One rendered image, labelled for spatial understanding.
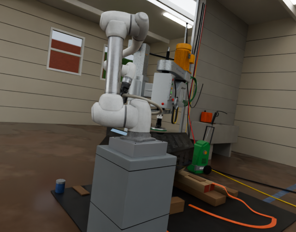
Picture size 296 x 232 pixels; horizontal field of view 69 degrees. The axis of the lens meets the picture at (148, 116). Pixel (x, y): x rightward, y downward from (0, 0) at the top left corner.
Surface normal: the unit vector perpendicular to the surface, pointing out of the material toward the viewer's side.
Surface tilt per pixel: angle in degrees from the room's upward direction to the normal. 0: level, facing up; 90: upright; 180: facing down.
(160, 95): 90
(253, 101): 90
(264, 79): 90
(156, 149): 90
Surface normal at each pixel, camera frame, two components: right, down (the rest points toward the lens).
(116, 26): 0.15, 0.09
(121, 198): -0.75, -0.06
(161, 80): -0.39, 0.00
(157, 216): 0.65, 0.12
